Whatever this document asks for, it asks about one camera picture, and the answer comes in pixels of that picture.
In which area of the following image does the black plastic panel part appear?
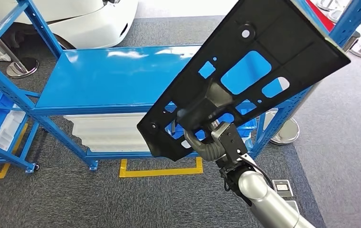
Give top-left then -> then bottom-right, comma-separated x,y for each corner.
136,0 -> 352,162

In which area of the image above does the blue metal shelf rack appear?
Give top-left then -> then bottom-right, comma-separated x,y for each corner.
0,80 -> 41,174
0,0 -> 361,172

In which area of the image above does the yellow U-shaped floor tape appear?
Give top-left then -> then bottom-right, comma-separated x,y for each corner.
119,156 -> 204,179

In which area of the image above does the translucent white bin stack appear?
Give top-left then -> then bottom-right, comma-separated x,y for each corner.
63,113 -> 151,153

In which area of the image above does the silver floor outlet plate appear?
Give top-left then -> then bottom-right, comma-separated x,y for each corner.
285,199 -> 301,215
272,179 -> 294,198

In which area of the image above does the white car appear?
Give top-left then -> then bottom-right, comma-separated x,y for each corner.
0,0 -> 139,50

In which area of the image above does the red barrier belt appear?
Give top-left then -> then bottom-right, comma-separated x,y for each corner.
305,0 -> 335,32

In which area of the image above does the white divided plastic bin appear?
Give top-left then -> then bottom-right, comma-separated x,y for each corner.
0,107 -> 27,152

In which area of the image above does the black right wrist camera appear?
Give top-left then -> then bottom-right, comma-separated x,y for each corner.
210,122 -> 249,162

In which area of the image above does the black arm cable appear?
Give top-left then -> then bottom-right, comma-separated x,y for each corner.
243,155 -> 276,190

